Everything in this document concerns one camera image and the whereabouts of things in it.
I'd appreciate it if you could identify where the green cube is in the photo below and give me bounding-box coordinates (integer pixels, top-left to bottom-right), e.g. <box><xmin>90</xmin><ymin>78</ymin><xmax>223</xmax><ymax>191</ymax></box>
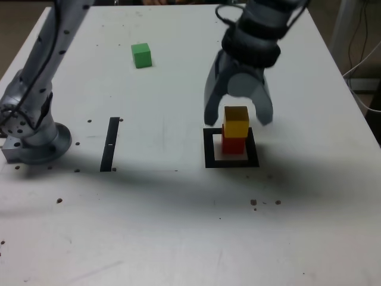
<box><xmin>130</xmin><ymin>42</ymin><xmax>153</xmax><ymax>69</ymax></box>

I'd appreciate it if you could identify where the red cube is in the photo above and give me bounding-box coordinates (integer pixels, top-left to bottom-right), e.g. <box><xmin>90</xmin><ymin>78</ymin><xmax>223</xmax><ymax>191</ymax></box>
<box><xmin>221</xmin><ymin>124</ymin><xmax>246</xmax><ymax>156</ymax></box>

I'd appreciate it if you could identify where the black tape square outline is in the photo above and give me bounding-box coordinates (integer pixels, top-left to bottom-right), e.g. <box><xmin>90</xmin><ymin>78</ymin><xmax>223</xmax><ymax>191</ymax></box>
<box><xmin>202</xmin><ymin>127</ymin><xmax>260</xmax><ymax>169</ymax></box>

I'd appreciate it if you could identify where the yellow cube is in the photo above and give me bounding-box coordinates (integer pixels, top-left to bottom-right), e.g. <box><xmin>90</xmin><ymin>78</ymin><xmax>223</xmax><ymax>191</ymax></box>
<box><xmin>223</xmin><ymin>105</ymin><xmax>250</xmax><ymax>138</ymax></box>

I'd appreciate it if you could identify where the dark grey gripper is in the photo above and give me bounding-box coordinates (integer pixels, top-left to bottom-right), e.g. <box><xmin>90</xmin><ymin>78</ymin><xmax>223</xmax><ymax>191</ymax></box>
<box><xmin>203</xmin><ymin>49</ymin><xmax>274</xmax><ymax>127</ymax></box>

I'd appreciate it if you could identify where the black background cable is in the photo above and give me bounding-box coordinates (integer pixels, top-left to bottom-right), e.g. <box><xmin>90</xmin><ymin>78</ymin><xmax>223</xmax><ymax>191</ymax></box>
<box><xmin>347</xmin><ymin>0</ymin><xmax>371</xmax><ymax>71</ymax></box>

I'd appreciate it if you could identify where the white background cable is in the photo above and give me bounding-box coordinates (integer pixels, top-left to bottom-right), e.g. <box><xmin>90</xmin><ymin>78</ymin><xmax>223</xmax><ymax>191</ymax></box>
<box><xmin>342</xmin><ymin>40</ymin><xmax>381</xmax><ymax>114</ymax></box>

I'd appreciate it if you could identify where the white background post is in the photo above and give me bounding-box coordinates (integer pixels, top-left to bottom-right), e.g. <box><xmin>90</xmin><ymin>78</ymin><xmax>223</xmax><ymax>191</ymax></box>
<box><xmin>329</xmin><ymin>0</ymin><xmax>363</xmax><ymax>65</ymax></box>

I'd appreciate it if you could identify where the black tape strip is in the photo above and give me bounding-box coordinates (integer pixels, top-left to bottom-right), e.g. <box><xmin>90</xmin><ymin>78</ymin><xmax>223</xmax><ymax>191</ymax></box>
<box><xmin>99</xmin><ymin>117</ymin><xmax>120</xmax><ymax>173</ymax></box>

